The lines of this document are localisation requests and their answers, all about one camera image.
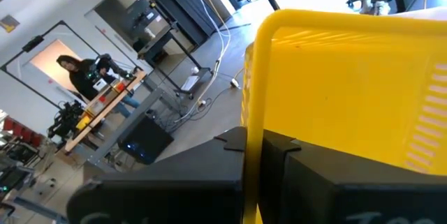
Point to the distant wooden table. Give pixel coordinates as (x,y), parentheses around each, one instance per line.
(104,112)

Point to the black wall panel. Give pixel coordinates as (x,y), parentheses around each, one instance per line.
(181,0)

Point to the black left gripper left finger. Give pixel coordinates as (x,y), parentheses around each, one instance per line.
(174,185)

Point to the black side desk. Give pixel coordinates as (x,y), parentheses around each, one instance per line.
(164,42)

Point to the grey metal post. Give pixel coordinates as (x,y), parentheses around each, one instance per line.
(122,130)

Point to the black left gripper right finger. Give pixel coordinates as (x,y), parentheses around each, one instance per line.
(349,196)

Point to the black computer tower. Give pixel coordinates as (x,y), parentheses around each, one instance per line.
(145,140)

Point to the red chair row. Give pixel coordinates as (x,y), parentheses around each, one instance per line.
(21,131)

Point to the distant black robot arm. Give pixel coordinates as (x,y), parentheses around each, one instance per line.
(111,65)
(66,119)

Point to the white shoe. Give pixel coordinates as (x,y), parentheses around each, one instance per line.
(366,7)
(381,9)

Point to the yellow slotted plastic basket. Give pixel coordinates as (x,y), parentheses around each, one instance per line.
(349,95)

